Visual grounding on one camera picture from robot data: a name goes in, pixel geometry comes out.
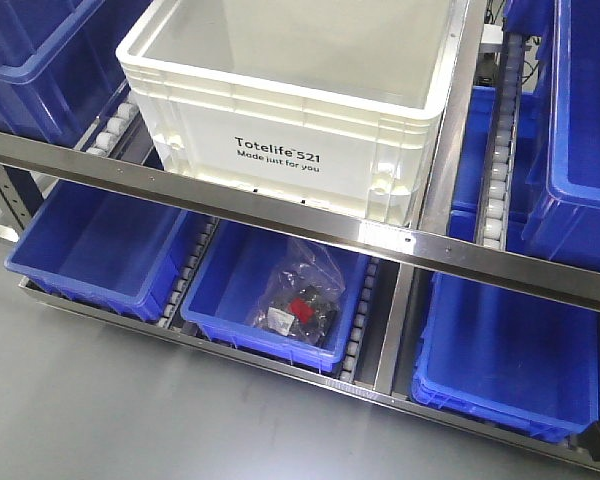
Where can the white plastic tote crate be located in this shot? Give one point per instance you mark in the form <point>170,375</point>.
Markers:
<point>333,104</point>

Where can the grey metal shelf rack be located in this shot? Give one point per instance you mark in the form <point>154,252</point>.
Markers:
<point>426,247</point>

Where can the clear bag with parts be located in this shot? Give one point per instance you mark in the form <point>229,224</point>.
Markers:
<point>301,297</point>

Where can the blue bin upper left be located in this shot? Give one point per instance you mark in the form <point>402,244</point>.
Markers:
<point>58,66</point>

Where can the blue bin lower left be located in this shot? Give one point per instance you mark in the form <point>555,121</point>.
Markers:
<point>107,249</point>

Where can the blue bin lower middle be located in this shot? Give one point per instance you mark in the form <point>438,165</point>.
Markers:
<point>233,274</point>

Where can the blue bin upper right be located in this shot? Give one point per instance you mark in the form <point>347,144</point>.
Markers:
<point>563,223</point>

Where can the blue bin lower right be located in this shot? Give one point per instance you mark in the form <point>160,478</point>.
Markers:
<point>517,360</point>

